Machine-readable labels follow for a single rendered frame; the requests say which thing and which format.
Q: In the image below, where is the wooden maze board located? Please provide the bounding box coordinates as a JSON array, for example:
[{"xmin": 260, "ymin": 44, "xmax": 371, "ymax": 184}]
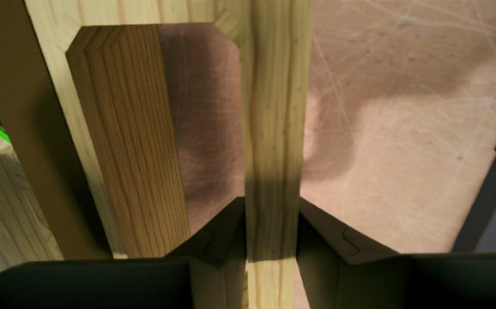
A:
[{"xmin": 0, "ymin": 0, "xmax": 314, "ymax": 309}]

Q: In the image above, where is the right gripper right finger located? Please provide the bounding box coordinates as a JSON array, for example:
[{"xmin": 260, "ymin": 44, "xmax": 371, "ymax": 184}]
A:
[{"xmin": 295, "ymin": 197, "xmax": 496, "ymax": 309}]

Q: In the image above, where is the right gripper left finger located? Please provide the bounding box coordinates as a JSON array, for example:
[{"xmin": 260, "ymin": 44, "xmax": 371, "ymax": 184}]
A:
[{"xmin": 0, "ymin": 197, "xmax": 247, "ymax": 309}]

